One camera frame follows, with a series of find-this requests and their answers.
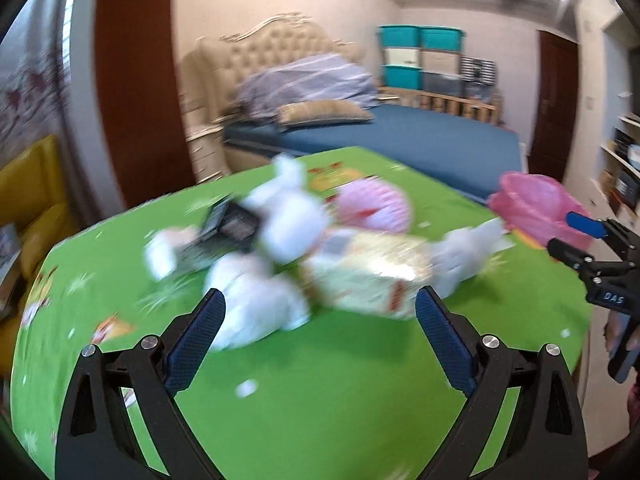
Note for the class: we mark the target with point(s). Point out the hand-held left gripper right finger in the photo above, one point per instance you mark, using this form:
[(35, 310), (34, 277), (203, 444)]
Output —
[(445, 340)]

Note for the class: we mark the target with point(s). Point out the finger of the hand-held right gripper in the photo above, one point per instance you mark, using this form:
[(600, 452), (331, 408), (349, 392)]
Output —
[(585, 223), (570, 254)]

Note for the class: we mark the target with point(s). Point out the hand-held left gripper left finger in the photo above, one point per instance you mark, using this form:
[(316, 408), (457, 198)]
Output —
[(197, 340)]

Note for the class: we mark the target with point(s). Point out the bin with pink bag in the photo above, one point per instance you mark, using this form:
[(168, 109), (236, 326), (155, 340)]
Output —
[(530, 205)]

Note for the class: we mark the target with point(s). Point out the black product box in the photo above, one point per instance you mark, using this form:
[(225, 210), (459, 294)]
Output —
[(235, 225)]

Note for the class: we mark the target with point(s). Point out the pink foam fruit net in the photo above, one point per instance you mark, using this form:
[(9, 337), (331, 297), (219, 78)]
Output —
[(375, 205)]

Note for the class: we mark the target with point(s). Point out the person's right forearm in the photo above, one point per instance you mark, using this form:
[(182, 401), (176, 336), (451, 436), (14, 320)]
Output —
[(636, 395)]

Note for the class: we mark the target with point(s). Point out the person's right hand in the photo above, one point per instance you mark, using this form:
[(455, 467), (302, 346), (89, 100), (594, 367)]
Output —
[(614, 332)]

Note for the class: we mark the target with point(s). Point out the crumpled white plastic bag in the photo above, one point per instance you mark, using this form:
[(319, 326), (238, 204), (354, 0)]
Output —
[(260, 305)]

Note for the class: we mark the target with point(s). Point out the white paper cup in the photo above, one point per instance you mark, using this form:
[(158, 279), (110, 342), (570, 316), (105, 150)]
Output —
[(160, 257)]

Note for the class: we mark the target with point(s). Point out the yellow carton box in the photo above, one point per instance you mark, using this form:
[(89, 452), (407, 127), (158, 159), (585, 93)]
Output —
[(370, 270)]

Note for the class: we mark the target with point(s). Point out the white built-in cabinet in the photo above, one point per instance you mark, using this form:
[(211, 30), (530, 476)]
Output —
[(587, 110)]

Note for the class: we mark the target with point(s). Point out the brown wooden door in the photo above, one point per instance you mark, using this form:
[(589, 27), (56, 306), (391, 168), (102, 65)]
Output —
[(555, 110)]

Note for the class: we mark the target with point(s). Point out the green printed tablecloth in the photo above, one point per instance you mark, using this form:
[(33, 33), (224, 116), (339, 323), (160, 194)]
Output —
[(325, 410)]

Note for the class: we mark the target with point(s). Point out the blue mattress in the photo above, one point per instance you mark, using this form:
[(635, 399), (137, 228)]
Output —
[(425, 135)]

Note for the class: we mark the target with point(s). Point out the white nightstand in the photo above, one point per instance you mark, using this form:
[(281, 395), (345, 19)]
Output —
[(205, 155)]

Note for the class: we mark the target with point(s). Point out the checkered bag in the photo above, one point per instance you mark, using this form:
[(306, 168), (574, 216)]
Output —
[(478, 70)]

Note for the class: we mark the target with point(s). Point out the bent white foam strip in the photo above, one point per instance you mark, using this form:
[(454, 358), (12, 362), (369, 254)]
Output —
[(289, 172)]

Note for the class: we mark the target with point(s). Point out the grey clear storage box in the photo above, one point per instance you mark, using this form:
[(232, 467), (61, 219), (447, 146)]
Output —
[(440, 83)]

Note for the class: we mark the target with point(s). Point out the yellow leather armchair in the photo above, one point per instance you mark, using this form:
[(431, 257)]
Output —
[(40, 200)]

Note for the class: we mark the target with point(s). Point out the beige storage box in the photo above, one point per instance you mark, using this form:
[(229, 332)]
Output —
[(440, 62)]

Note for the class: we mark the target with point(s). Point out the teal storage box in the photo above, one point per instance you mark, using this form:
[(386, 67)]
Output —
[(442, 40), (401, 76), (398, 37)]

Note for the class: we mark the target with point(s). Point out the white storage box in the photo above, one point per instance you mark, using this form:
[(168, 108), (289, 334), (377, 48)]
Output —
[(401, 57)]

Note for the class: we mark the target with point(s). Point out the striped pillow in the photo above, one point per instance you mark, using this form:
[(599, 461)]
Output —
[(320, 112)]

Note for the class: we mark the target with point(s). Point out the brown wooden panel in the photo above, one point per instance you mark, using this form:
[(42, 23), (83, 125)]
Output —
[(135, 85)]

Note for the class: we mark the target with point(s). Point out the purple striped quilt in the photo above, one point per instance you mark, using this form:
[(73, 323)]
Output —
[(310, 80)]

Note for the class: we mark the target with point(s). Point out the lace patterned curtain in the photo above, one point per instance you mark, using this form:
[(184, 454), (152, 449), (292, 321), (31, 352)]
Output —
[(30, 85)]

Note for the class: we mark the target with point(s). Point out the beige tufted headboard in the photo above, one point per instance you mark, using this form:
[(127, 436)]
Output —
[(280, 45)]

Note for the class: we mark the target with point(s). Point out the wooden crib rail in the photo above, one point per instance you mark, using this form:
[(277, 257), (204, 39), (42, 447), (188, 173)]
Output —
[(440, 105)]

